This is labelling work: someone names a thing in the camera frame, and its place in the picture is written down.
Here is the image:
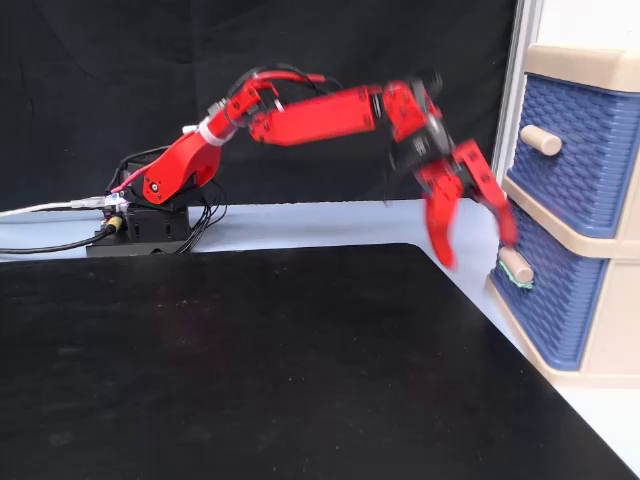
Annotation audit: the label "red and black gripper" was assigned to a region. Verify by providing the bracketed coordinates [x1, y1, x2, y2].
[387, 116, 520, 271]

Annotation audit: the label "blue drawer with banded handle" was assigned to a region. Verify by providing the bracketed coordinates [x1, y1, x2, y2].
[488, 197, 609, 372]

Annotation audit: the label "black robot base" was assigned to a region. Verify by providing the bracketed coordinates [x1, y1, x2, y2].
[85, 147, 192, 259]

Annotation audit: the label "beige drawer cabinet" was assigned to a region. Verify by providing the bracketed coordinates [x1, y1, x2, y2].
[483, 43, 640, 389]

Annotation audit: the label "green rubber band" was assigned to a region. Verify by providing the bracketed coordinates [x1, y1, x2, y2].
[497, 259, 535, 291]

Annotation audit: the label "black table mat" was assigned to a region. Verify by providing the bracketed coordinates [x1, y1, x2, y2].
[0, 243, 637, 480]

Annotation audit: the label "pink controller board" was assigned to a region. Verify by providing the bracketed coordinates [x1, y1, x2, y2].
[101, 192, 129, 219]

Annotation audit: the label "black backdrop curtain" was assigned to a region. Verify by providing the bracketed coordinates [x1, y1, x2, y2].
[0, 0, 519, 214]

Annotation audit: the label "blue wicker drawer plain handle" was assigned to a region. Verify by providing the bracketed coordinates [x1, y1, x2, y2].
[504, 73, 640, 240]

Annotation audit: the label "aluminium frame post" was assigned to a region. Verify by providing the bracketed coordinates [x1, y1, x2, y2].
[489, 0, 544, 186]

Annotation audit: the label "black power cable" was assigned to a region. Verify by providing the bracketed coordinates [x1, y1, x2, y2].
[0, 215, 124, 257]

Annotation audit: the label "white USB cable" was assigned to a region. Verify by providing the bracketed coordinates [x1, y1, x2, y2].
[0, 198, 109, 219]

